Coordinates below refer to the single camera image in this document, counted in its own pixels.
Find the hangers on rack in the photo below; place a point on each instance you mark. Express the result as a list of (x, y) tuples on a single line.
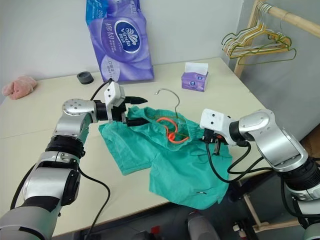
[(240, 37), (261, 27)]

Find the small white plug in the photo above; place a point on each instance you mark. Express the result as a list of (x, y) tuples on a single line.
[(237, 227)]

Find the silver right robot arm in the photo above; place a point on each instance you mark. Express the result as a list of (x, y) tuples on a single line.
[(275, 140)]

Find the green shorts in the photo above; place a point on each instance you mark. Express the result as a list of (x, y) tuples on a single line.
[(180, 170)]

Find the orange plastic hanger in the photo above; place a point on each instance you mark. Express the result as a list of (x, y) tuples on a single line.
[(171, 137)]

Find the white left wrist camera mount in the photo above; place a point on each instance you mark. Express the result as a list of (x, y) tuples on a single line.
[(113, 93)]

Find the dark grey rounded shape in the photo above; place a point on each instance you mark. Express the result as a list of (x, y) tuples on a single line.
[(200, 225)]

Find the large purple tissue pack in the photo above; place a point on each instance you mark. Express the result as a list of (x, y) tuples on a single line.
[(120, 50)]

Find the small purple tissue box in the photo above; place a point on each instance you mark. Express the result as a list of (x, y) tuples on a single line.
[(193, 83)]

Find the pink plush cloth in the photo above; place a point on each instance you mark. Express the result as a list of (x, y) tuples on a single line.
[(20, 87)]

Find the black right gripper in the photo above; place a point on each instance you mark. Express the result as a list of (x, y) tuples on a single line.
[(209, 135)]

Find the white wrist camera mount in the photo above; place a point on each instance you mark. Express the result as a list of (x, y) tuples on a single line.
[(215, 120), (113, 93)]

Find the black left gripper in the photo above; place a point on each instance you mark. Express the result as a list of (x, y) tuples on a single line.
[(118, 113)]

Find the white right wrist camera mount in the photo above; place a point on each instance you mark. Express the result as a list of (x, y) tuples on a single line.
[(215, 120)]

